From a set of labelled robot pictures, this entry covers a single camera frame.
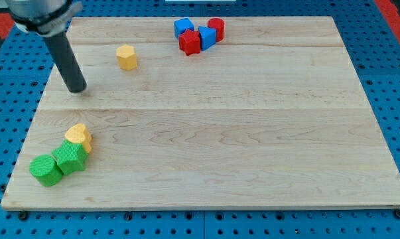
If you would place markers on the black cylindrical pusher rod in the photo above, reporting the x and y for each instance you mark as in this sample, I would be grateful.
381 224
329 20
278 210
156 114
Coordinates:
66 63

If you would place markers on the yellow hexagon block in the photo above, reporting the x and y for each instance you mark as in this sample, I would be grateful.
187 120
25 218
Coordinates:
126 57

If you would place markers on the yellow heart block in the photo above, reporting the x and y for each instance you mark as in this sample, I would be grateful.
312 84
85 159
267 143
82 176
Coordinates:
79 133

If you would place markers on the green star block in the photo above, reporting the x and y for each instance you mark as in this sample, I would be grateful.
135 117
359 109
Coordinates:
70 157

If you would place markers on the blue cube block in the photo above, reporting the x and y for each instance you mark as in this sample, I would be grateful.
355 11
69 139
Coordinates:
181 25

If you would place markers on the green cylinder block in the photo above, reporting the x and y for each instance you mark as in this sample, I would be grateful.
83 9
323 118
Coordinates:
45 170

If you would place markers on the red star block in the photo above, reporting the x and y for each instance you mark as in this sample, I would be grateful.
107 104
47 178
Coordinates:
189 42

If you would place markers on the blue triangle block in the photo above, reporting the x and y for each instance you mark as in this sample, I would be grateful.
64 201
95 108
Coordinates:
207 37

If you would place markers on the red cylinder block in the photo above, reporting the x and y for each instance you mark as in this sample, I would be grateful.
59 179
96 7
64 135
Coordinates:
219 25

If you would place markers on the wooden board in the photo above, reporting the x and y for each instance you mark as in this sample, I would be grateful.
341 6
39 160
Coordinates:
274 117

